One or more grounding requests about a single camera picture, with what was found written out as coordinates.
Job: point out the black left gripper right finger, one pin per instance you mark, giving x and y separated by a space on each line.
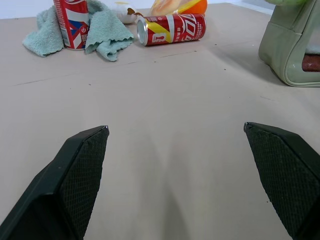
287 172

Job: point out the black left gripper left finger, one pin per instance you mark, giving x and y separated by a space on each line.
62 185

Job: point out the pale green bag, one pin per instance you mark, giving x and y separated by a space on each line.
282 50

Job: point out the light teal towel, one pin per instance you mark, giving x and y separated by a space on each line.
107 35

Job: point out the red white blue soda can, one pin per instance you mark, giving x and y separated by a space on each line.
72 25

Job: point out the white plush toy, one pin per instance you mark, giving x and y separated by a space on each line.
125 12

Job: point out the red yellow soda can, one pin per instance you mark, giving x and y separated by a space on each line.
172 29

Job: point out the orange fruit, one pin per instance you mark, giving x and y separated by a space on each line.
198 7

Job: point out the yellow plastic snack bag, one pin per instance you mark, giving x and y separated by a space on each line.
167 7

